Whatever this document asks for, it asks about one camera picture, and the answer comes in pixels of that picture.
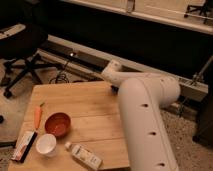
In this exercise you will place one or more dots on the distant chair base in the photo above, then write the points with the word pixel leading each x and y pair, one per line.
pixel 203 10

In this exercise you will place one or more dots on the wooden table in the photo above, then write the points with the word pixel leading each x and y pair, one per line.
pixel 95 124

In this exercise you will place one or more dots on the black office chair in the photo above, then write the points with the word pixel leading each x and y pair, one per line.
pixel 19 41

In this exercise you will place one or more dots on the metal stand right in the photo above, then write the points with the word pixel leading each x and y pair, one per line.
pixel 197 77

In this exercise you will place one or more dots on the toothpaste box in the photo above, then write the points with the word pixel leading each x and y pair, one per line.
pixel 24 146

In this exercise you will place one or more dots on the white cup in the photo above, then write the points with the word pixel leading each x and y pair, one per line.
pixel 46 145

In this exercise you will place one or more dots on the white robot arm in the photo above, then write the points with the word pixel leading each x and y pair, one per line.
pixel 141 95

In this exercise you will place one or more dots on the white plastic bottle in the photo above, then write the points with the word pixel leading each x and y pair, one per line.
pixel 84 156

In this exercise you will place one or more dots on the orange carrot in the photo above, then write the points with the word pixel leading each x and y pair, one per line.
pixel 37 115

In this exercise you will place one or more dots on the red bowl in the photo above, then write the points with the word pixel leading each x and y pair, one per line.
pixel 58 124

